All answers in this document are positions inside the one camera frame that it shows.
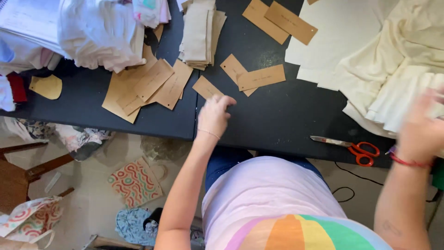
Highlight person's left hand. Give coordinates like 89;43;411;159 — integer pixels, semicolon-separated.
197;94;237;140

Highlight stack of beige fabric pieces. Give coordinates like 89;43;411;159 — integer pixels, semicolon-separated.
178;0;228;71

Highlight green object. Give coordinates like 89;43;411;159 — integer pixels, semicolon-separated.
432;167;444;192

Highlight wavy patterned tote bag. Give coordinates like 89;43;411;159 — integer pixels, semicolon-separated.
107;156;169;209

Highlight white plastic ruler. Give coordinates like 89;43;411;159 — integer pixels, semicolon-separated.
44;172;62;194

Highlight heap of white fabric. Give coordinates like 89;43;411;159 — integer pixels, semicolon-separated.
57;0;147;74

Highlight red fabric piece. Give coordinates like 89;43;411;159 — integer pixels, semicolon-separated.
6;72;28;103

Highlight blue patterned fabric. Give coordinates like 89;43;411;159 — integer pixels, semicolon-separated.
115;207;159;247

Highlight cream ruffled garment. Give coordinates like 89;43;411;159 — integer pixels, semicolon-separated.
334;0;444;140

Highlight pink rainbow striped shirt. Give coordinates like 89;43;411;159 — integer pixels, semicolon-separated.
201;155;393;250

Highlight heap of floral fabric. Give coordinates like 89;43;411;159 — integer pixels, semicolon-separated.
0;116;112;162

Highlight pile of kraft paper cards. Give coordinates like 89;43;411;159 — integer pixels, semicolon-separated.
101;24;194;124

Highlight orange handled scissors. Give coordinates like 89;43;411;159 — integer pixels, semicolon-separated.
310;135;381;167

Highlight rounded kraft paper pattern piece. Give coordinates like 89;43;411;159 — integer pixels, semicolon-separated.
28;74;63;101

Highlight red cord bracelet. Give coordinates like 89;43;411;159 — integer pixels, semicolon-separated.
388;146;435;170

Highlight brown wooden chair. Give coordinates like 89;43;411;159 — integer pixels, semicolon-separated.
0;142;75;215

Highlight black cable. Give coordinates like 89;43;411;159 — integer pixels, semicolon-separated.
331;161;444;204

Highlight flat cream fabric sheet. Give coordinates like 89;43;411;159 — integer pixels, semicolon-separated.
284;0;400;92

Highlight wooden board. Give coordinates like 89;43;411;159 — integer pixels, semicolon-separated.
81;234;154;250

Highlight thin beaded bracelet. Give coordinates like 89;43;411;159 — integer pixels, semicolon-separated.
197;128;221;140

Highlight pastel patterned fabric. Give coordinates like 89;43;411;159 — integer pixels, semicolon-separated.
131;0;172;29

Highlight black object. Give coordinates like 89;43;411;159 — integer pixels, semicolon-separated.
142;207;164;230

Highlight stack of white sheets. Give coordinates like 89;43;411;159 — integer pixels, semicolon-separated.
0;0;71;75

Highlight wavy patterned white bag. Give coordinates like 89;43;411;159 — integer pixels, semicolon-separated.
0;196;64;249

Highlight person's right hand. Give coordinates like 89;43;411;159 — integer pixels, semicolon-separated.
395;87;444;164

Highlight clear plastic bag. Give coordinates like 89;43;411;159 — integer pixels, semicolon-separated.
140;135;193;163

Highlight white printed fabric piece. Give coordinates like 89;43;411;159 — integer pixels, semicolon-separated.
0;75;16;113

